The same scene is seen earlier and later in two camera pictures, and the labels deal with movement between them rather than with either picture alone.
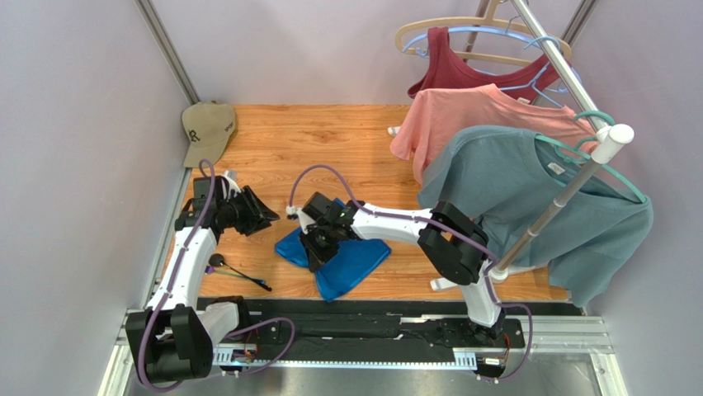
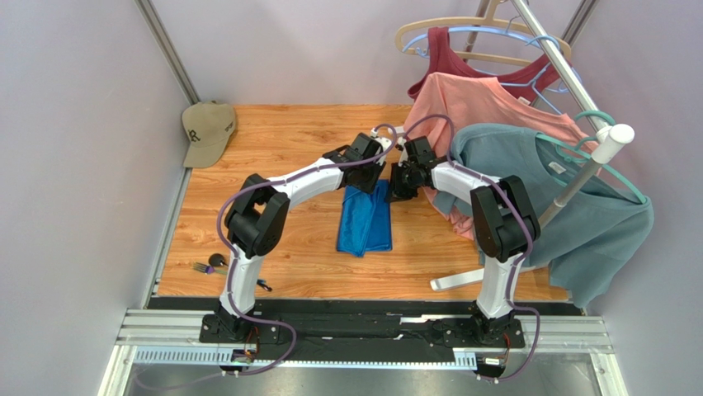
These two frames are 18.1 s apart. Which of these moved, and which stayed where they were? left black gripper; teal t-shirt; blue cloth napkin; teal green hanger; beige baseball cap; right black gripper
Moved: right black gripper; left black gripper; blue cloth napkin
Stayed: teal green hanger; beige baseball cap; teal t-shirt
